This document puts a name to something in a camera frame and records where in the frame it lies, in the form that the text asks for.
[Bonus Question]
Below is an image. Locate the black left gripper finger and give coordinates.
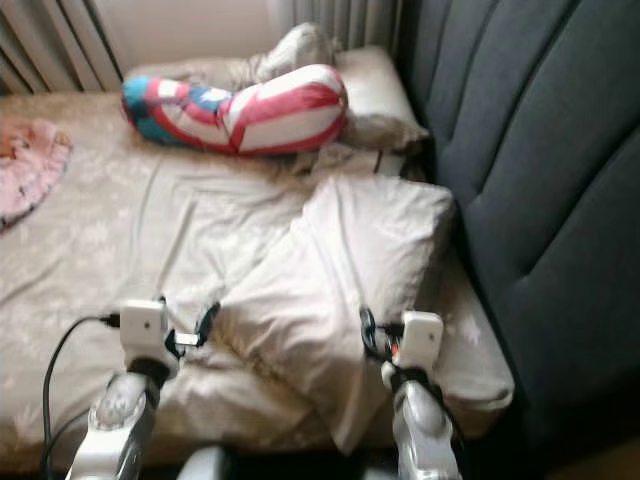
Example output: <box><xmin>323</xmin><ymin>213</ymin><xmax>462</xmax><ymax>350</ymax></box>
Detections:
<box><xmin>193</xmin><ymin>300</ymin><xmax>221</xmax><ymax>349</ymax></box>

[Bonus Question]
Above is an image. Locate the beige floral pillow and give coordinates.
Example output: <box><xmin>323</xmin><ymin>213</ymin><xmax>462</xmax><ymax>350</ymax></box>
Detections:
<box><xmin>218</xmin><ymin>175</ymin><xmax>458</xmax><ymax>456</ymax></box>

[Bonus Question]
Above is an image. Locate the pink cartoon blanket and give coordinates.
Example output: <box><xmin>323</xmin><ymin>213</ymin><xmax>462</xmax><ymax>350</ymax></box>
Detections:
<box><xmin>0</xmin><ymin>117</ymin><xmax>73</xmax><ymax>226</ymax></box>

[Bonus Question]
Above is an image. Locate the beige floral bed sheet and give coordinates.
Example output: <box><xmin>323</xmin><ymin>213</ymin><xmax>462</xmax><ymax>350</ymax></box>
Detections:
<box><xmin>0</xmin><ymin>93</ymin><xmax>516</xmax><ymax>476</ymax></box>

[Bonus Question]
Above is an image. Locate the dark grey padded headboard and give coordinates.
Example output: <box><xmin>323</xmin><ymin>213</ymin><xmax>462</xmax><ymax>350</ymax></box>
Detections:
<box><xmin>395</xmin><ymin>0</ymin><xmax>640</xmax><ymax>466</ymax></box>

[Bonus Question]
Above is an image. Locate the red white blue bolster pillow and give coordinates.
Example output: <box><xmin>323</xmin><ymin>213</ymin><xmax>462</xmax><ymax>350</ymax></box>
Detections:
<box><xmin>120</xmin><ymin>63</ymin><xmax>349</xmax><ymax>156</ymax></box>

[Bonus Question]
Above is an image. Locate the grey pillow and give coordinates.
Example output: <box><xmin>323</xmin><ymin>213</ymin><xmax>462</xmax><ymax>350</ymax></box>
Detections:
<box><xmin>125</xmin><ymin>22</ymin><xmax>429</xmax><ymax>156</ymax></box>

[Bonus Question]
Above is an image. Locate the grey curtain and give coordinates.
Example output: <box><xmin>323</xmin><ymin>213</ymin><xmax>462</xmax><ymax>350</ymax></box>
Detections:
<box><xmin>275</xmin><ymin>0</ymin><xmax>401</xmax><ymax>56</ymax></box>
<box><xmin>0</xmin><ymin>0</ymin><xmax>121</xmax><ymax>96</ymax></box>

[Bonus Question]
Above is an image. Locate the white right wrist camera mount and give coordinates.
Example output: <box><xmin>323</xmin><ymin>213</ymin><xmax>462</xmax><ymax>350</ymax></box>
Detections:
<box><xmin>400</xmin><ymin>311</ymin><xmax>446</xmax><ymax>369</ymax></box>

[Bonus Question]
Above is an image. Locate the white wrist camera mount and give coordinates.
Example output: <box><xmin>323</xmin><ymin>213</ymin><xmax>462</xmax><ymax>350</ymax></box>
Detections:
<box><xmin>400</xmin><ymin>311</ymin><xmax>446</xmax><ymax>369</ymax></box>
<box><xmin>118</xmin><ymin>299</ymin><xmax>169</xmax><ymax>361</ymax></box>

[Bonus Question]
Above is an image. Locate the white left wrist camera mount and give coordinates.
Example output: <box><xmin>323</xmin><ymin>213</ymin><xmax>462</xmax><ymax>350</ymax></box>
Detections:
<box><xmin>118</xmin><ymin>299</ymin><xmax>169</xmax><ymax>361</ymax></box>

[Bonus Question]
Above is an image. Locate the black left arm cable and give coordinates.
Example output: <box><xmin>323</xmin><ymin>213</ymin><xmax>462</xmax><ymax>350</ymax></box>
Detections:
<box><xmin>43</xmin><ymin>313</ymin><xmax>121</xmax><ymax>480</ymax></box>

